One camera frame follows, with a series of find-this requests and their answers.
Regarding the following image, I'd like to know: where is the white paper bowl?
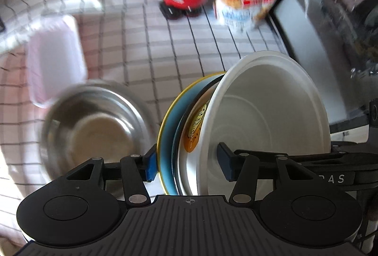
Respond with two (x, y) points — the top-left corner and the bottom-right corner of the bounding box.
(184, 51), (331, 196)

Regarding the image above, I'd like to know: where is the black framed glass panel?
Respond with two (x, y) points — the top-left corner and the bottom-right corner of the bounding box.
(266, 0), (378, 134)

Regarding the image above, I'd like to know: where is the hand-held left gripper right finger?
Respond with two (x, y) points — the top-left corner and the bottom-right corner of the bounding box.
(217, 142), (314, 204)

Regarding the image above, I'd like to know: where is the blue plate with yellow rim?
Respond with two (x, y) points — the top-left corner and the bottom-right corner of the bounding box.
(157, 72), (228, 196)

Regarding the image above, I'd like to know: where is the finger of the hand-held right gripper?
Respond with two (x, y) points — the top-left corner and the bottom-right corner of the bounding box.
(233, 149), (343, 168)

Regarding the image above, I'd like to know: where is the white grid tablecloth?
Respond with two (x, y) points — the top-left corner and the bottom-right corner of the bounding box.
(0, 0), (299, 247)

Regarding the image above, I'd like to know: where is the stainless steel bowl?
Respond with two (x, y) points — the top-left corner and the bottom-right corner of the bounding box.
(39, 81), (155, 189)

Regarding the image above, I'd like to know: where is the pink plastic container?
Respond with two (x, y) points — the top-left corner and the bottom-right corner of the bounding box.
(26, 14), (88, 109)

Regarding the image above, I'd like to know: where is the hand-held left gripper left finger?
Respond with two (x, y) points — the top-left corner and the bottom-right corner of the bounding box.
(66, 143), (158, 206)

